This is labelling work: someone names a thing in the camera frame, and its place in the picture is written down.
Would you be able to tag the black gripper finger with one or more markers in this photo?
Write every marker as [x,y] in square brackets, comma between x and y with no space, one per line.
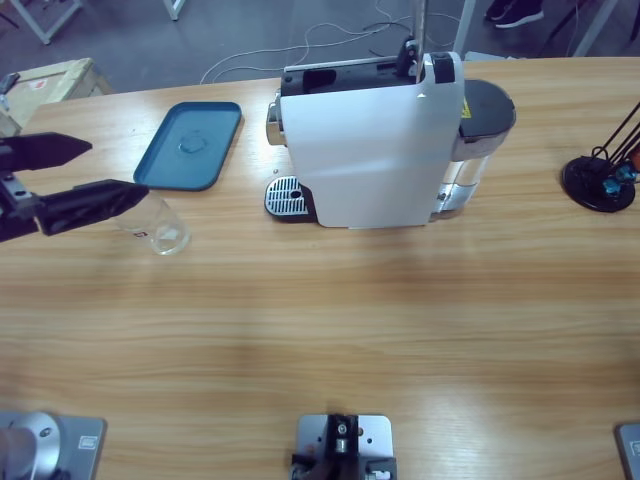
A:
[90,205]
[40,150]

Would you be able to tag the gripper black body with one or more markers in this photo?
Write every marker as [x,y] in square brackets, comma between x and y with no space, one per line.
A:
[17,210]

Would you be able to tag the clear glass cup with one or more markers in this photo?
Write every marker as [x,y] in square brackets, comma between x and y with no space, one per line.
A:
[170,235]

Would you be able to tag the silver coffee machine lever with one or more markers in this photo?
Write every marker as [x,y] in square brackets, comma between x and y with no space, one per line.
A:
[421,30]

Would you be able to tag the white capsule coffee machine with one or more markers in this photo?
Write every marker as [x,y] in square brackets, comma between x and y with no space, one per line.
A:
[370,150]

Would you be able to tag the blue coffee capsule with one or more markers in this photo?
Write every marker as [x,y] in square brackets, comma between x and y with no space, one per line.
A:
[626,173]
[611,187]

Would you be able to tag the light plywood box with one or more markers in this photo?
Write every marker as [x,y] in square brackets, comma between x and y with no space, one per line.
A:
[7,122]

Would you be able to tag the wooden crate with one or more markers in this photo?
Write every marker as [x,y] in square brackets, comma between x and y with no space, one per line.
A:
[60,80]

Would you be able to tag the black clip on crate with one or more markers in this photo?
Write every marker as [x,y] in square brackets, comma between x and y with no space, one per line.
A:
[10,80]

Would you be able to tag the blue plastic tray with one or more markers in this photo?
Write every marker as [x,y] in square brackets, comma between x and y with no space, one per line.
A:
[192,145]

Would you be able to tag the white metal table leg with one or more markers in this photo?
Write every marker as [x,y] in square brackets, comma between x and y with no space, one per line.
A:
[466,25]
[175,16]
[596,25]

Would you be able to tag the silver grate drip tray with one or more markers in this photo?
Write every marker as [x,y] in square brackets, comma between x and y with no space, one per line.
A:
[286,196]

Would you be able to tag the clear water tank black lid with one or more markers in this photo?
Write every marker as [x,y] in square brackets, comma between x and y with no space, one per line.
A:
[487,105]

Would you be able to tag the black sneaker white sole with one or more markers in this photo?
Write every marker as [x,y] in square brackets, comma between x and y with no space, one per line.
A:
[515,12]

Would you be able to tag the white metal table frame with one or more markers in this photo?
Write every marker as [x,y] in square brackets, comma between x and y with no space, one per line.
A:
[46,37]

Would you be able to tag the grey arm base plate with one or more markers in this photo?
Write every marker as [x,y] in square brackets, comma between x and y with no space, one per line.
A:
[630,450]
[50,445]

